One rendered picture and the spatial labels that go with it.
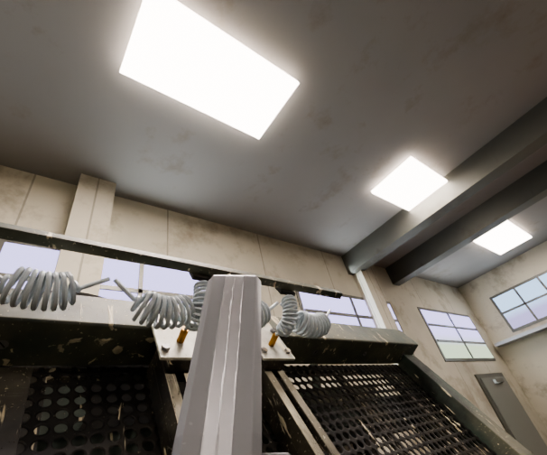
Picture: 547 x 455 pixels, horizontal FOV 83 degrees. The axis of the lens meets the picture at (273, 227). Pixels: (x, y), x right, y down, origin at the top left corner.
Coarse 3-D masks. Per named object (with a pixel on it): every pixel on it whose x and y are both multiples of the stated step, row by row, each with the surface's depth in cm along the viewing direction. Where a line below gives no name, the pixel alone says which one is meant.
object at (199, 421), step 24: (216, 288) 10; (216, 312) 9; (216, 336) 8; (192, 360) 8; (216, 360) 8; (192, 384) 7; (216, 384) 7; (192, 408) 7; (216, 408) 7; (192, 432) 6; (216, 432) 6
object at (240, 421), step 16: (240, 288) 10; (256, 288) 10; (240, 304) 9; (256, 304) 10; (240, 320) 9; (256, 320) 9; (240, 336) 8; (256, 336) 8; (240, 352) 8; (256, 352) 8; (240, 368) 8; (256, 368) 8; (224, 384) 7; (240, 384) 7; (256, 384) 7; (224, 400) 7; (240, 400) 7; (256, 400) 7; (224, 416) 7; (240, 416) 7; (256, 416) 7; (224, 432) 6; (240, 432) 6; (256, 432) 6; (224, 448) 6; (240, 448) 6; (256, 448) 6
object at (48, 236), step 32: (0, 224) 48; (128, 256) 58; (160, 256) 62; (0, 288) 45; (32, 288) 50; (64, 288) 48; (288, 288) 81; (320, 288) 88; (160, 320) 56; (320, 320) 81
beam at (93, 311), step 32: (0, 320) 52; (32, 320) 54; (64, 320) 57; (96, 320) 61; (128, 320) 65; (0, 352) 53; (32, 352) 56; (64, 352) 59; (96, 352) 62; (128, 352) 65; (320, 352) 98; (352, 352) 107; (384, 352) 118
